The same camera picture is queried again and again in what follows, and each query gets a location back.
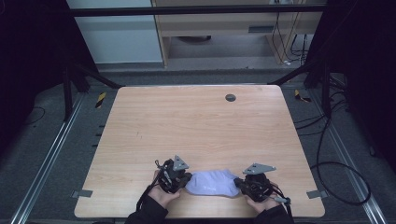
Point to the black frame crossbar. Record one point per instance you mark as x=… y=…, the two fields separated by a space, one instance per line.
x=199 y=10

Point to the grey table grommet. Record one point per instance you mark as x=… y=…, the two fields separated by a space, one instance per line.
x=230 y=97

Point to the yellow black striped tape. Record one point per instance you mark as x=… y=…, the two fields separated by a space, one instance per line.
x=301 y=96
x=100 y=99

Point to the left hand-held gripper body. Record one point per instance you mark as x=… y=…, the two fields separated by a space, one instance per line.
x=172 y=177

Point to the black metal stand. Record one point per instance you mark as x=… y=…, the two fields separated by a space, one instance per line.
x=325 y=90
x=67 y=93

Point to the white cabinet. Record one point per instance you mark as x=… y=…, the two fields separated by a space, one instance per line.
x=118 y=40

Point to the person's left hand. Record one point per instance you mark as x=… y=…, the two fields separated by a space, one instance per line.
x=163 y=197

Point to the person's right hand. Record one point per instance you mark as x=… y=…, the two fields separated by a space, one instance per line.
x=263 y=206

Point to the wooden desk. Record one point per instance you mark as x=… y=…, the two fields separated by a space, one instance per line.
x=218 y=26

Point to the black curtain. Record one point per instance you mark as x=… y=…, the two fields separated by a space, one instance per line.
x=31 y=62
x=367 y=62

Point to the aluminium floor rail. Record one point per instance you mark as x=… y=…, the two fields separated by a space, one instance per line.
x=351 y=161
x=46 y=161

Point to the light purple cloth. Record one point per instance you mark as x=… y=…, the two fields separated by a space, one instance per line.
x=211 y=185

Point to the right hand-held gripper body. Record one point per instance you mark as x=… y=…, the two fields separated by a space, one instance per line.
x=257 y=183

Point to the grey table bracket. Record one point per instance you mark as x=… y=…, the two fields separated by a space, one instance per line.
x=317 y=194
x=82 y=193

